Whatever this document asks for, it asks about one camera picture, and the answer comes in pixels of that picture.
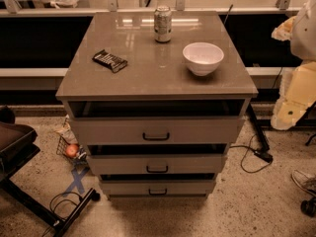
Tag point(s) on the grey drawer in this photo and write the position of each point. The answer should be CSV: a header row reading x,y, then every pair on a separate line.
x,y
158,185
157,159
140,123

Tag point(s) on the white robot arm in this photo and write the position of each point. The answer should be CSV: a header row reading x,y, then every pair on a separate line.
x,y
297,89

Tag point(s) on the grey drawer cabinet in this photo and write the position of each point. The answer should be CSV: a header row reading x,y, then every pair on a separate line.
x,y
155,71

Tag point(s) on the dark snack bar wrapper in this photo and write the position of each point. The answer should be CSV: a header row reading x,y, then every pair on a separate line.
x,y
110,61

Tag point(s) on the white bowl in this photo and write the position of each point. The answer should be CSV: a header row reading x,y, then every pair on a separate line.
x,y
202,58

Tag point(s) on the red apple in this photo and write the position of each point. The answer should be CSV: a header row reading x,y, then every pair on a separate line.
x,y
72,150

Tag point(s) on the silver soda can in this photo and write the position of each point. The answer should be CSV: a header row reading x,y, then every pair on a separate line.
x,y
163,23

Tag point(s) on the blue tape cross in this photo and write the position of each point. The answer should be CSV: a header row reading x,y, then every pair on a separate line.
x,y
77,175

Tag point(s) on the black table leg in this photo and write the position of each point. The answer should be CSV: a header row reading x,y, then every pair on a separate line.
x,y
255,123

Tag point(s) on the black chair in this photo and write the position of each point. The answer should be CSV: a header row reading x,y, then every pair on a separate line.
x,y
17,144

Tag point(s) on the grey sneaker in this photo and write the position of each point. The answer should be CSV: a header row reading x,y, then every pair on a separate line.
x,y
306,182

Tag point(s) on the wire basket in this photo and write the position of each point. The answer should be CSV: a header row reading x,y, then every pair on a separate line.
x,y
80,158

